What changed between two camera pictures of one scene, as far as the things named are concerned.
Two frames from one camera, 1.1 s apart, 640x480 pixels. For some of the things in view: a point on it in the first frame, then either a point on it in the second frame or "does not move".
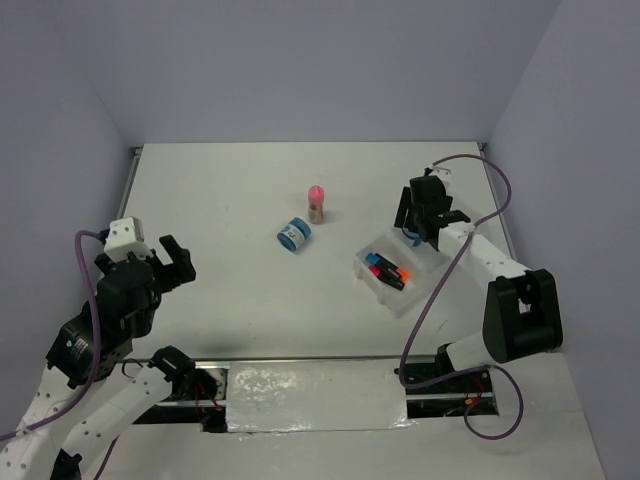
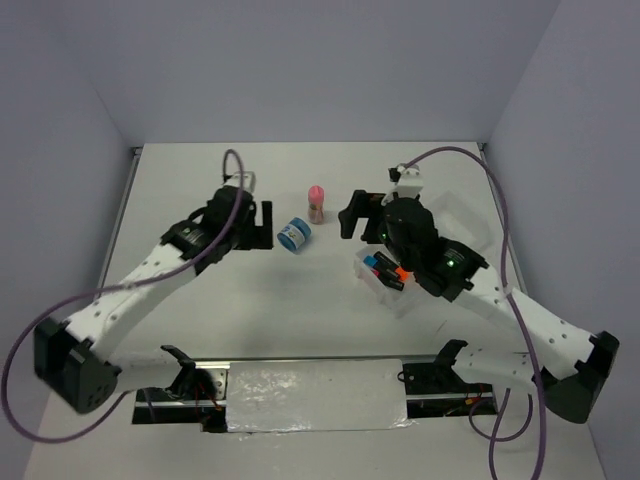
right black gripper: [406, 203] → [362, 204]
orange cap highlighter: [397, 272] does not move
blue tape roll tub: [293, 235] does not move
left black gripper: [181, 270] → [260, 237]
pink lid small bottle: [316, 195] does not move
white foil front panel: [314, 395] does not move
